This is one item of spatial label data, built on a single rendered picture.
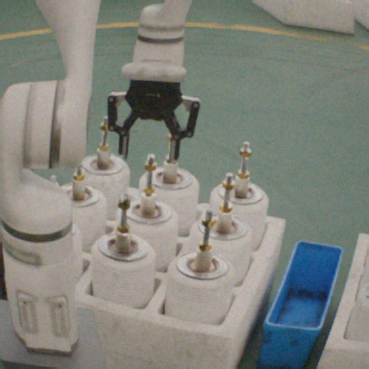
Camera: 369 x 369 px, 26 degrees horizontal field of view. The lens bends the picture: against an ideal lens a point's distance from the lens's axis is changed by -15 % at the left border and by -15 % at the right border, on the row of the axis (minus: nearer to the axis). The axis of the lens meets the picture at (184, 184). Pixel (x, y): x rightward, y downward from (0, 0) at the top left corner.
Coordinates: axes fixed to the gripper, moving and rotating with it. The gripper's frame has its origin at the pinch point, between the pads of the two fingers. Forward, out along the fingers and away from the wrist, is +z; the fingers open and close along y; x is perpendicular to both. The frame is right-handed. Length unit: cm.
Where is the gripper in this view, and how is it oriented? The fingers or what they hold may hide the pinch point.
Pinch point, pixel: (148, 151)
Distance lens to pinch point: 136.1
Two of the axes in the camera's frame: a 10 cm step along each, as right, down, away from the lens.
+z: -0.8, 8.9, 4.5
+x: -0.6, 4.5, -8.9
